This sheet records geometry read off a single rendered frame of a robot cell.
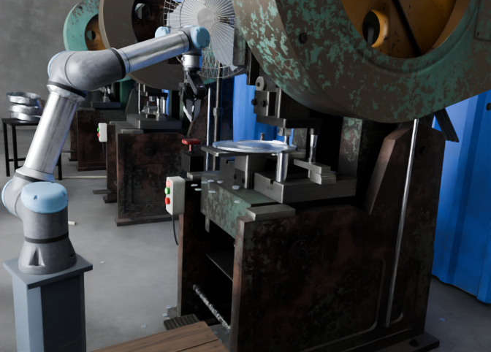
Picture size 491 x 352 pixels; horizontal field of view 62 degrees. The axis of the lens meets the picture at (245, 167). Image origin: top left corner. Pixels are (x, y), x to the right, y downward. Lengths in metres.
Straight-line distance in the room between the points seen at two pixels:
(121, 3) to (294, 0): 1.81
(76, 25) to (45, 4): 3.62
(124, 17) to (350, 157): 1.64
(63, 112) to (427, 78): 1.05
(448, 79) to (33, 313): 1.31
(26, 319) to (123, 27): 1.75
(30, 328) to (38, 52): 6.72
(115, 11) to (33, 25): 5.30
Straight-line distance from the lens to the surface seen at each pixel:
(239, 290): 1.24
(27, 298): 1.31
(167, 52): 1.40
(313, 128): 1.43
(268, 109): 1.37
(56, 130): 1.37
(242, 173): 1.39
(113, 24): 2.59
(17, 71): 7.81
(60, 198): 1.25
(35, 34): 7.83
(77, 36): 4.28
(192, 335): 1.16
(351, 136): 1.46
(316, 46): 0.94
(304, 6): 0.92
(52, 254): 1.28
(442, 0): 1.35
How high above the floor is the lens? 1.00
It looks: 12 degrees down
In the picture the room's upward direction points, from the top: 3 degrees clockwise
